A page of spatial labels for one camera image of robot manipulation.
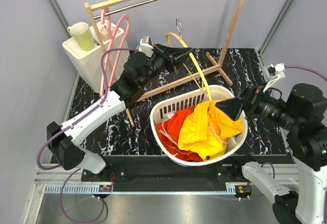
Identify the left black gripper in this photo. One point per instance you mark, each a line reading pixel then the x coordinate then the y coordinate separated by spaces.
pixel 164 51

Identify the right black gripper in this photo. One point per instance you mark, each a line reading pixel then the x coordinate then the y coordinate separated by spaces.
pixel 249 96

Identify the yellow wire hanger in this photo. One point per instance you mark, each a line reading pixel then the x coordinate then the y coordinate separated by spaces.
pixel 204 87

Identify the yellow shorts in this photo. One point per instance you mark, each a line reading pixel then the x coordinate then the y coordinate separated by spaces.
pixel 207 130

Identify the orange shorts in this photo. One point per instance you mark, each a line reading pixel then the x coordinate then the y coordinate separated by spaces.
pixel 168 132

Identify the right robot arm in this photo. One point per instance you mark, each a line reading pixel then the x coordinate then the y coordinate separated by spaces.
pixel 301 116

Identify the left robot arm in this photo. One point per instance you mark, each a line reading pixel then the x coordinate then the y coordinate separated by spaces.
pixel 64 140

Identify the white plastic laundry basket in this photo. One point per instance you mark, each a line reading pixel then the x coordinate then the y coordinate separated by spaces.
pixel 165 109

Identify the white storage box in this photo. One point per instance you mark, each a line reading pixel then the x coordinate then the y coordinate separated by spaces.
pixel 87 63

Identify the pale yellow cup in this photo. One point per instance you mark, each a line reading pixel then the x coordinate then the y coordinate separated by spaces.
pixel 82 35

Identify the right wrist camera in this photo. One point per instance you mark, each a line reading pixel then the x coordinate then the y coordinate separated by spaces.
pixel 275 73

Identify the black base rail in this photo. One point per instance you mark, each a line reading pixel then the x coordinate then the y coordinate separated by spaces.
pixel 160 175

